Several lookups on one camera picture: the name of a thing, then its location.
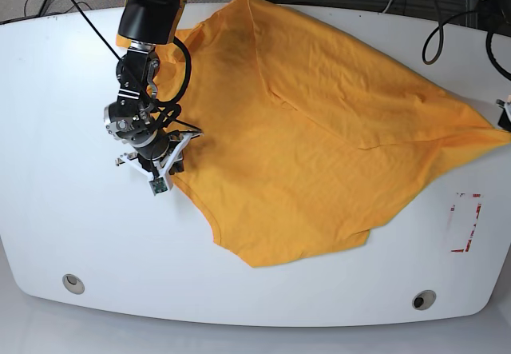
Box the red tape marker rectangle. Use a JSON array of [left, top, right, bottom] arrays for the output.
[[445, 193, 483, 253]]

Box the orange yellow t-shirt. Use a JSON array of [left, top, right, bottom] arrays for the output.
[[115, 0, 511, 269]]

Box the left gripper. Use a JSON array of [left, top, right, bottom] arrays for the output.
[[496, 97, 511, 132]]

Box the right table grommet hole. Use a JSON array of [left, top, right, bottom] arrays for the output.
[[412, 290, 437, 311]]

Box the left table grommet hole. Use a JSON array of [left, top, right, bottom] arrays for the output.
[[62, 274, 85, 295]]

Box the table grommet hole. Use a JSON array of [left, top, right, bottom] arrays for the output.
[[62, 274, 85, 295], [412, 290, 437, 311]]

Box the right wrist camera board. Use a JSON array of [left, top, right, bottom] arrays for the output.
[[149, 176, 173, 196]]

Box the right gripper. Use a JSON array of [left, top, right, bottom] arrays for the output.
[[104, 104, 202, 183]]

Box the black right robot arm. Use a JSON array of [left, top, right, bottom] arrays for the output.
[[104, 0, 202, 195]]

